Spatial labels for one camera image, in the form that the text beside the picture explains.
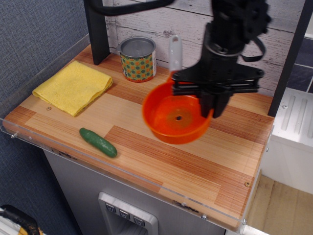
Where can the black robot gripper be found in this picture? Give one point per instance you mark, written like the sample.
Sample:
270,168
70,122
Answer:
218,72

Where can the red pan with grey handle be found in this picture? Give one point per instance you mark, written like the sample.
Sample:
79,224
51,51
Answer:
174,119

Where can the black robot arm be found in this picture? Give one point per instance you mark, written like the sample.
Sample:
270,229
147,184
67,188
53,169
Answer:
250,15

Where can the patterned tin can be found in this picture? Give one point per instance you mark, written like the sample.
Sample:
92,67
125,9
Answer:
138,59

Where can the white ribbed appliance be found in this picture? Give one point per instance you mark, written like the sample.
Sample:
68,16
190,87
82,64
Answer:
288,158

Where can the green toy cucumber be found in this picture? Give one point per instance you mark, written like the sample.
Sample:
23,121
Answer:
98,142

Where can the yellow folded cloth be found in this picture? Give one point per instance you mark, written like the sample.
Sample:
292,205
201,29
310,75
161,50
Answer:
73,88

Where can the grey cabinet with dispenser panel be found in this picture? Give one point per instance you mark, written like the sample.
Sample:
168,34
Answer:
104,204

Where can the yellow object at corner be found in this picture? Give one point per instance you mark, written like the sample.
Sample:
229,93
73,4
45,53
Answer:
29,231

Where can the black right upright post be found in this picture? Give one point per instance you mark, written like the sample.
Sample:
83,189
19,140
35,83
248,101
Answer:
291,57

